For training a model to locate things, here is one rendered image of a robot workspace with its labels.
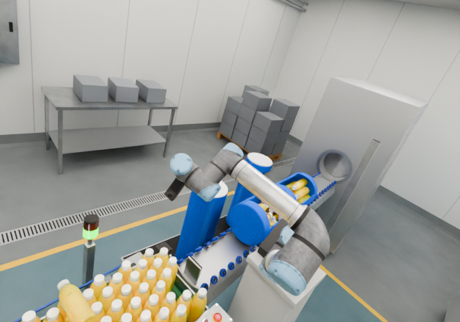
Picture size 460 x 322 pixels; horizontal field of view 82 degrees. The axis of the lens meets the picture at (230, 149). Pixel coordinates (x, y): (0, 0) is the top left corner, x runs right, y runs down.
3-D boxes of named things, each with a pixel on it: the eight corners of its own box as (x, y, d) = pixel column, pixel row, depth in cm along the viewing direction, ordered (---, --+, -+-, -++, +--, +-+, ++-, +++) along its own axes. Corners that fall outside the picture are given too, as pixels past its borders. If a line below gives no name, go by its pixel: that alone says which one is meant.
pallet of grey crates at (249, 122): (280, 159, 561) (300, 106, 512) (255, 165, 505) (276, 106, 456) (241, 133, 631) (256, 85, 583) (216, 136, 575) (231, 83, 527)
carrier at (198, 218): (209, 266, 252) (189, 246, 266) (235, 191, 216) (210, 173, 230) (187, 283, 230) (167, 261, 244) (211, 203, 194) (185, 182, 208)
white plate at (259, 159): (249, 162, 268) (248, 163, 268) (274, 168, 272) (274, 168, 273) (246, 150, 293) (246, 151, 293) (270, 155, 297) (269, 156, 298)
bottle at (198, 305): (201, 325, 128) (211, 300, 120) (187, 327, 125) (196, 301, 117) (198, 310, 134) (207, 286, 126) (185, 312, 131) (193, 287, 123)
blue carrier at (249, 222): (311, 208, 237) (322, 181, 226) (257, 254, 170) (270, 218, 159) (284, 193, 252) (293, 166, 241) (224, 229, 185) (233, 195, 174)
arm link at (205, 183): (229, 177, 90) (205, 157, 92) (207, 203, 87) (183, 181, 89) (228, 181, 98) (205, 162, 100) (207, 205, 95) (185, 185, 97)
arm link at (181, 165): (182, 179, 87) (163, 163, 89) (185, 186, 98) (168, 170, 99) (198, 162, 90) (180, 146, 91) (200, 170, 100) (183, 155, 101)
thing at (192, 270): (198, 283, 144) (203, 267, 139) (195, 286, 142) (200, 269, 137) (186, 270, 149) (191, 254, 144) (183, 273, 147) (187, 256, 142)
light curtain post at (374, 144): (301, 283, 281) (380, 142, 212) (298, 287, 277) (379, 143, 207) (296, 279, 284) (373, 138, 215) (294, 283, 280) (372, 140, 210)
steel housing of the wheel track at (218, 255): (326, 207, 313) (339, 183, 299) (192, 336, 148) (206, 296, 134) (305, 194, 328) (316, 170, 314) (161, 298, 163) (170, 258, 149)
